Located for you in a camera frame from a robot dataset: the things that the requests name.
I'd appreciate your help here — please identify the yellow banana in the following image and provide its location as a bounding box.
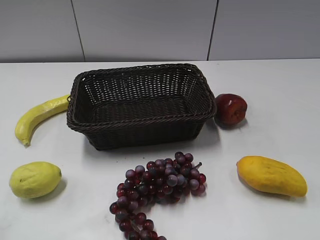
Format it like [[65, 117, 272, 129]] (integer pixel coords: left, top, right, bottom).
[[14, 94, 70, 147]]

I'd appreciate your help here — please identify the dark woven wicker basket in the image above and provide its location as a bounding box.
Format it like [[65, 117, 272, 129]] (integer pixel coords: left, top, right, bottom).
[[66, 63, 217, 150]]

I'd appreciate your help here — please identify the purple grape bunch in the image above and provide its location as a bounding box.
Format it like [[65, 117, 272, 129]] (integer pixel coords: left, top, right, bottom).
[[109, 151, 207, 240]]

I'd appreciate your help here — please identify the dark red apple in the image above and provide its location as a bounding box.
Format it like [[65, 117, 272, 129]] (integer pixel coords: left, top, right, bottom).
[[215, 93, 248, 126]]

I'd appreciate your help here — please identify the yellow-orange mango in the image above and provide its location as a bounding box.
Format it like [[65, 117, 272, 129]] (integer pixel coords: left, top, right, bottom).
[[236, 155, 308, 197]]

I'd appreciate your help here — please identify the yellow-green lemon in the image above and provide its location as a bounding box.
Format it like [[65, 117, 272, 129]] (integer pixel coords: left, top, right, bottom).
[[9, 161, 62, 199]]

